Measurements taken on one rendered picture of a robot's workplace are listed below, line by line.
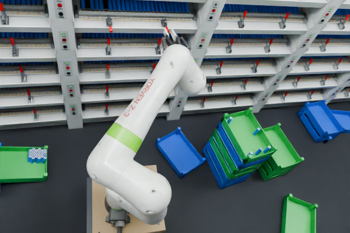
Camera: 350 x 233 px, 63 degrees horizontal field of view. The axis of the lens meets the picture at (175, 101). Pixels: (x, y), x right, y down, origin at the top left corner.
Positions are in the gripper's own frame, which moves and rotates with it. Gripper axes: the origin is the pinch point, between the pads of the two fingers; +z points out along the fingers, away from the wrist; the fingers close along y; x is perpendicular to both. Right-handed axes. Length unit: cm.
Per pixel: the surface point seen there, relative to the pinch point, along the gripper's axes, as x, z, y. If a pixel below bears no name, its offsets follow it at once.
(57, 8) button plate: 7.9, 6.7, -48.6
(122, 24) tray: -0.9, 10.3, -21.0
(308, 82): -55, 22, 129
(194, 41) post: -10.3, 10.2, 17.9
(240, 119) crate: -53, -12, 51
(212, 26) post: -0.1, 8.3, 25.5
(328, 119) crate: -82, 4, 154
